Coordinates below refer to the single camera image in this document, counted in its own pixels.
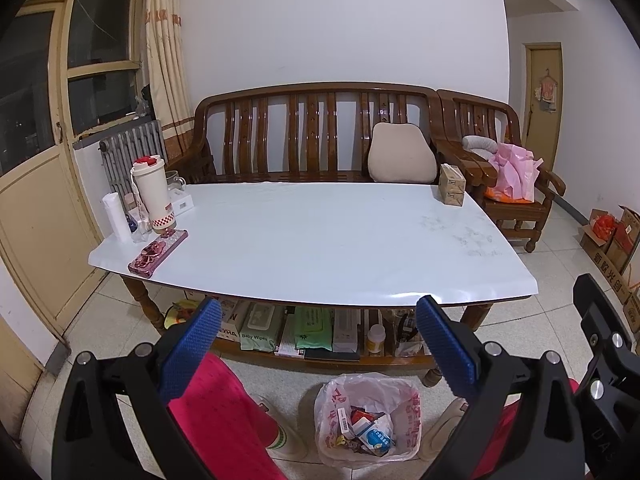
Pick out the person's left striped sock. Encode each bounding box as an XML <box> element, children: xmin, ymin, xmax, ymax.
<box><xmin>265</xmin><ymin>422</ymin><xmax>292</xmax><ymax>453</ymax></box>

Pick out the wooden armchair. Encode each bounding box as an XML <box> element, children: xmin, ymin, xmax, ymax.
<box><xmin>436</xmin><ymin>89</ymin><xmax>567</xmax><ymax>253</ymax></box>

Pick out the dark flat book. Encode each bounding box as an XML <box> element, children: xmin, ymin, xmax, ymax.
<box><xmin>304</xmin><ymin>347</ymin><xmax>362</xmax><ymax>362</ymax></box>

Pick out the white pill bottle yellow label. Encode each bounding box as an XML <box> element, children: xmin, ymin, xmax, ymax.
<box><xmin>366</xmin><ymin>324</ymin><xmax>387</xmax><ymax>356</ymax></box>

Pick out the cream framed window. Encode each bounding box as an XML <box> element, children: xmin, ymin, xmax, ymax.
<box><xmin>15</xmin><ymin>0</ymin><xmax>147</xmax><ymax>142</ymax></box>

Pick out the white paper roll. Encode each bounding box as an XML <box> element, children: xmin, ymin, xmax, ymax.
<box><xmin>102</xmin><ymin>192</ymin><xmax>130</xmax><ymax>241</ymax></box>

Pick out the person's leg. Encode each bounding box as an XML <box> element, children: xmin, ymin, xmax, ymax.
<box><xmin>167</xmin><ymin>352</ymin><xmax>286</xmax><ymax>480</ymax></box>
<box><xmin>472</xmin><ymin>380</ymin><xmax>581</xmax><ymax>480</ymax></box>

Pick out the wooden slatted sofa bench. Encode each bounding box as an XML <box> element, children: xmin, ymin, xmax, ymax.
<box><xmin>167</xmin><ymin>82</ymin><xmax>441</xmax><ymax>185</ymax></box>

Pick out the person's right white shoe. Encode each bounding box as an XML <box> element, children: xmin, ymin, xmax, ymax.
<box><xmin>417</xmin><ymin>397</ymin><xmax>471</xmax><ymax>463</ymax></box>

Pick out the person's white shoe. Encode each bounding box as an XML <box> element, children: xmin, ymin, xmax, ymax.
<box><xmin>252</xmin><ymin>395</ymin><xmax>308</xmax><ymax>458</ymax></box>
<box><xmin>417</xmin><ymin>397</ymin><xmax>471</xmax><ymax>463</ymax></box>

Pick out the white tumbler with red lid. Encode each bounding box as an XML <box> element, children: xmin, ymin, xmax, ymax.
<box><xmin>131</xmin><ymin>156</ymin><xmax>177</xmax><ymax>233</ymax></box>

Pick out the person's left leg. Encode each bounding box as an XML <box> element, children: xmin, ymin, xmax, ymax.
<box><xmin>167</xmin><ymin>352</ymin><xmax>286</xmax><ymax>480</ymax></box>

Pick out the white red-print plastic bag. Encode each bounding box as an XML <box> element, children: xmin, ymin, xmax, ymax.
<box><xmin>314</xmin><ymin>372</ymin><xmax>422</xmax><ymax>470</ymax></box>

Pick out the grey-green baby wipes pack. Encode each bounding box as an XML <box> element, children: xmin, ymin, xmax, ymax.
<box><xmin>240</xmin><ymin>302</ymin><xmax>287</xmax><ymax>352</ymax></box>

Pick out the red plastic bag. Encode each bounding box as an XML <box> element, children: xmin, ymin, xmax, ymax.
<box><xmin>591</xmin><ymin>215</ymin><xmax>615</xmax><ymax>241</ymax></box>

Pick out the flat white box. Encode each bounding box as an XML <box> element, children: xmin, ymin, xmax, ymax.
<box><xmin>167</xmin><ymin>189</ymin><xmax>193</xmax><ymax>217</ymax></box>

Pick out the beige back cushion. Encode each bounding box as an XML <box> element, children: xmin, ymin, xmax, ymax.
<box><xmin>367</xmin><ymin>122</ymin><xmax>438</xmax><ymax>184</ymax></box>

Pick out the blue and white box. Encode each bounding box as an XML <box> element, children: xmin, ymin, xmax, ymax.
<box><xmin>357</xmin><ymin>422</ymin><xmax>396</xmax><ymax>457</ymax></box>

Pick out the cream balcony door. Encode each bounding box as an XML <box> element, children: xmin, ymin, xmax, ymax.
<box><xmin>0</xmin><ymin>152</ymin><xmax>108</xmax><ymax>346</ymax></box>

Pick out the person's right leg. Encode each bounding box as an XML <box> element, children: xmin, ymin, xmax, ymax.
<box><xmin>472</xmin><ymin>380</ymin><xmax>581</xmax><ymax>480</ymax></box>

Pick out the yellow wooden door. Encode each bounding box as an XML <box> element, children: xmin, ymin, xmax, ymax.
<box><xmin>524</xmin><ymin>42</ymin><xmax>563</xmax><ymax>173</ymax></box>

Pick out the beige patterned curtain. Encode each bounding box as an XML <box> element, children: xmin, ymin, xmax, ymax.
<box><xmin>145</xmin><ymin>0</ymin><xmax>196</xmax><ymax>153</ymax></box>

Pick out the hanging door ornament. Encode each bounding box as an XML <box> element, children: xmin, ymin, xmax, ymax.
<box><xmin>534</xmin><ymin>72</ymin><xmax>557</xmax><ymax>113</ymax></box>

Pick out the green wipes pack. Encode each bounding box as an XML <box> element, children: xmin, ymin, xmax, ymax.
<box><xmin>294</xmin><ymin>307</ymin><xmax>333</xmax><ymax>352</ymax></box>

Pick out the white red-print carton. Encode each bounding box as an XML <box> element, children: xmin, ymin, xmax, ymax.
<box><xmin>215</xmin><ymin>300</ymin><xmax>251</xmax><ymax>342</ymax></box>

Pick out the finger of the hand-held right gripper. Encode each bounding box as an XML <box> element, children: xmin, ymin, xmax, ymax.
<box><xmin>572</xmin><ymin>274</ymin><xmax>633</xmax><ymax>411</ymax></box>

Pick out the thin red white box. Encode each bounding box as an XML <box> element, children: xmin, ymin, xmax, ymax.
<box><xmin>275</xmin><ymin>315</ymin><xmax>306</xmax><ymax>358</ymax></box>

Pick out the orange bag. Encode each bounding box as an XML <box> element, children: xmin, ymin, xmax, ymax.
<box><xmin>485</xmin><ymin>187</ymin><xmax>533</xmax><ymax>205</ymax></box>

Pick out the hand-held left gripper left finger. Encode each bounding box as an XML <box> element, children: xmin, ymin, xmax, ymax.
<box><xmin>52</xmin><ymin>296</ymin><xmax>223</xmax><ymax>480</ymax></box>

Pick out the grey cast radiator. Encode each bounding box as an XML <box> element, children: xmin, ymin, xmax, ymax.
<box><xmin>100</xmin><ymin>120</ymin><xmax>166</xmax><ymax>196</ymax></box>

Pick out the brown tissue box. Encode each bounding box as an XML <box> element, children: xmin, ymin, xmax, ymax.
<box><xmin>439</xmin><ymin>163</ymin><xmax>467</xmax><ymax>207</ymax></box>

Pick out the grey roll pillow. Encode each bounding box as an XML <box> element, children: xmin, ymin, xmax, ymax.
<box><xmin>462</xmin><ymin>135</ymin><xmax>499</xmax><ymax>154</ymax></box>

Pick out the person's left white shoe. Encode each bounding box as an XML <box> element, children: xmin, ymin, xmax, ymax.
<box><xmin>252</xmin><ymin>395</ymin><xmax>308</xmax><ymax>458</ymax></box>

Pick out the yellow orange toy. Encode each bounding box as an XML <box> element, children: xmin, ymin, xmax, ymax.
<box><xmin>167</xmin><ymin>300</ymin><xmax>201</xmax><ymax>328</ymax></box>

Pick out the clear plastic container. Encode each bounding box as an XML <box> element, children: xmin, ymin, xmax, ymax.
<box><xmin>392</xmin><ymin>310</ymin><xmax>426</xmax><ymax>358</ymax></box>

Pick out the white-topped wooden coffee table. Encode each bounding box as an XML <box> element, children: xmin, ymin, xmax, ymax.
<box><xmin>88</xmin><ymin>181</ymin><xmax>538</xmax><ymax>388</ymax></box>

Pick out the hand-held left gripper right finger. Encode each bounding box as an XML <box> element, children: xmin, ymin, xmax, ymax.
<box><xmin>416</xmin><ymin>294</ymin><xmax>586</xmax><ymax>480</ymax></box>

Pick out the pink plastic bag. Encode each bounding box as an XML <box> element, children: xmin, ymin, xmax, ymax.
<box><xmin>487</xmin><ymin>143</ymin><xmax>543</xmax><ymax>201</ymax></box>

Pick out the pink glitter phone case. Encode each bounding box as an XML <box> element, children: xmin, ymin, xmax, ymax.
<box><xmin>128</xmin><ymin>229</ymin><xmax>189</xmax><ymax>278</ymax></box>

